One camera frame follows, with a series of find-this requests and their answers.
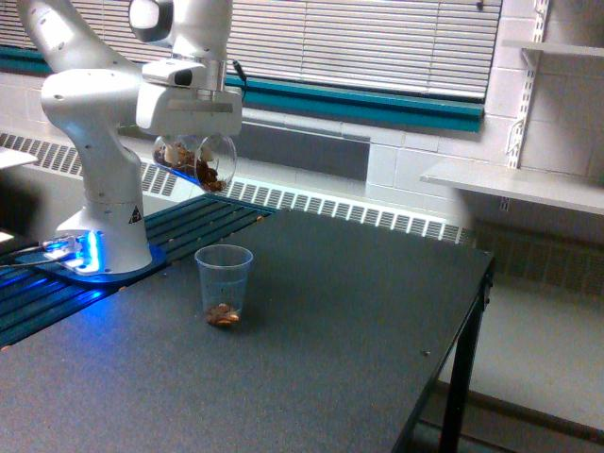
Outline teal window sill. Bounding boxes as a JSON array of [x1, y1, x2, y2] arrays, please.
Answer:
[[1, 37, 483, 132]]

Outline white wall shelf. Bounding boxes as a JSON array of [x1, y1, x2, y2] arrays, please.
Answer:
[[502, 40, 604, 59], [420, 160, 603, 215]]

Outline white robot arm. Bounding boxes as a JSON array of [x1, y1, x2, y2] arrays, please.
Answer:
[[17, 1, 243, 276]]

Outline white window blinds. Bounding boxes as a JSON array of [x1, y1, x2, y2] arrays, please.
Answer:
[[0, 0, 502, 100]]

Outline white object at left edge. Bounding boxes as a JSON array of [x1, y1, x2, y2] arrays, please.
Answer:
[[0, 147, 38, 170]]

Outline black cable at base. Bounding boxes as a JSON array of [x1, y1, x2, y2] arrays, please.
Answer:
[[0, 241, 46, 269]]

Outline brown nuts in table cup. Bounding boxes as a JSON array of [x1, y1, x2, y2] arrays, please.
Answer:
[[205, 303, 241, 327]]

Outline white lower wall shelf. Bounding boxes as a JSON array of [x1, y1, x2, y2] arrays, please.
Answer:
[[420, 160, 603, 215]]

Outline black table leg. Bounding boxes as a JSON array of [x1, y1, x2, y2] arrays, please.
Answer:
[[438, 258, 495, 452]]

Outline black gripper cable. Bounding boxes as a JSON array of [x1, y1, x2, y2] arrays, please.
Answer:
[[229, 59, 249, 103]]

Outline clear plastic cup with nuts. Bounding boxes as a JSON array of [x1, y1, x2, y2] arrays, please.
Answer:
[[153, 134, 237, 193]]

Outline white baseboard radiator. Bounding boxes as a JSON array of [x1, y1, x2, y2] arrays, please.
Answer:
[[1, 131, 476, 245]]

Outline white upper wall shelf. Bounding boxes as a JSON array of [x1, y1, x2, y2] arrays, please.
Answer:
[[502, 40, 604, 59]]

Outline clear plastic cup on table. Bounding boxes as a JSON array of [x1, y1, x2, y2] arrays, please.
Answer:
[[194, 243, 254, 319]]

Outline white shelf bracket rail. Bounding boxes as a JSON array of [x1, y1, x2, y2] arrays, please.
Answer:
[[505, 0, 550, 169]]

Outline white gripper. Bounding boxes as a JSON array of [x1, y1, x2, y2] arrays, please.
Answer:
[[136, 59, 243, 137]]

